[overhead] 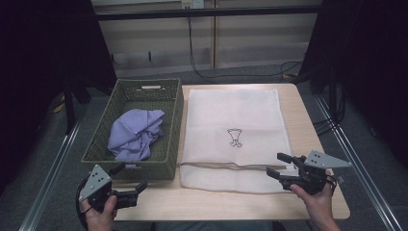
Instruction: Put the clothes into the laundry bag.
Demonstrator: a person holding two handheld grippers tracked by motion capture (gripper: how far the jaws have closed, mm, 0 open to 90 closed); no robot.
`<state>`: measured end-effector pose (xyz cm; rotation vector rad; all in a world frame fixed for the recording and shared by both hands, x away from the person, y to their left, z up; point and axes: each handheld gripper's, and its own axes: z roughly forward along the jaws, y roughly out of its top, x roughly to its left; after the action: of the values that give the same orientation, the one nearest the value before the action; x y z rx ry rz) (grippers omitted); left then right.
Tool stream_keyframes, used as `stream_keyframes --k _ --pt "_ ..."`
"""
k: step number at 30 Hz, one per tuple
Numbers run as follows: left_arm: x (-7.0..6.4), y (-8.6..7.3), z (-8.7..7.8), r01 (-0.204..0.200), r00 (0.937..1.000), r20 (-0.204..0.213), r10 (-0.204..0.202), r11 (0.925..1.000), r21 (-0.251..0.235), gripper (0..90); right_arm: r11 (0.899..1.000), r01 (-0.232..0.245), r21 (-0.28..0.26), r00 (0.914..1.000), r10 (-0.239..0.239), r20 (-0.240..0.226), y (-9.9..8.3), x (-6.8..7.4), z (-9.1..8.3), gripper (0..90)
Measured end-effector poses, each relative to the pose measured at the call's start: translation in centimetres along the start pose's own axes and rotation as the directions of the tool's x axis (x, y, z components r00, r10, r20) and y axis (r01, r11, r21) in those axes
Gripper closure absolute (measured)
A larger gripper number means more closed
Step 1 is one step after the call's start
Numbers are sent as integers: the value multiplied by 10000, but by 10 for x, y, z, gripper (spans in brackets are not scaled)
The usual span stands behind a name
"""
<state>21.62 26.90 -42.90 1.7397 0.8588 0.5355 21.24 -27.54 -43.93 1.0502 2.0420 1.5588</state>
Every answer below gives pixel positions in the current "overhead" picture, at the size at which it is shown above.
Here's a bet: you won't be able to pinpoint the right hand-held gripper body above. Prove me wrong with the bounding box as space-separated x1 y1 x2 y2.
278 149 353 195

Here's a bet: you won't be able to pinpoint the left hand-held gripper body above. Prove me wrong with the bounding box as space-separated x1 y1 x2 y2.
78 164 140 214

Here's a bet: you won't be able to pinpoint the black floor cables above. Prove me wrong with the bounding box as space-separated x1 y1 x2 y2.
312 81 347 137

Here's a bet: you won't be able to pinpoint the black horizontal bar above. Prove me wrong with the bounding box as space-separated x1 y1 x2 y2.
95 5 322 21

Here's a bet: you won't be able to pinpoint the person's left hand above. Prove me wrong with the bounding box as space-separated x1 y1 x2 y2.
80 194 118 231

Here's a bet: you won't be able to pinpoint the white cloth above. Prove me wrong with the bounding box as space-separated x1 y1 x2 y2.
179 88 300 194

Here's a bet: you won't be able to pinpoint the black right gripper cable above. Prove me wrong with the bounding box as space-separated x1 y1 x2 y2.
325 174 339 196

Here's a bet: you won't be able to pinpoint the white wall power outlet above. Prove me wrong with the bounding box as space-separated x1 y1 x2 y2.
181 0 205 10

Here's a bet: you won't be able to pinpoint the green woven basket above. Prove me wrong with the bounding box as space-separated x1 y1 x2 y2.
81 78 185 181

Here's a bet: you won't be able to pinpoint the purple cloth garment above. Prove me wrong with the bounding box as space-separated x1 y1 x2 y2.
107 108 166 163

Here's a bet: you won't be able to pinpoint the aluminium floor rail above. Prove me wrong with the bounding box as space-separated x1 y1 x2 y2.
18 119 82 231
315 94 404 231

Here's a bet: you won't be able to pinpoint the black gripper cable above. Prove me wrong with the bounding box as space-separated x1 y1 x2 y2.
74 177 93 231
325 174 339 196

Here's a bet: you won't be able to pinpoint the person's right hand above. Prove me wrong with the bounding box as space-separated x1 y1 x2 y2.
289 179 335 223

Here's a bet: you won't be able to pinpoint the person's grey clothing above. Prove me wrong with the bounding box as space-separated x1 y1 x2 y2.
149 220 287 231

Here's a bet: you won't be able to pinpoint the black curtain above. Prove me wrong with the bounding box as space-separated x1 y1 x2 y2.
0 0 117 195
297 0 408 169

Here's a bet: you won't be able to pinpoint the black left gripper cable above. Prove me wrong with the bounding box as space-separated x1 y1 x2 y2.
74 177 93 231

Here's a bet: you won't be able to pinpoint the black wall cable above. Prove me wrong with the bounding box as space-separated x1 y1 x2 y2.
187 16 303 85

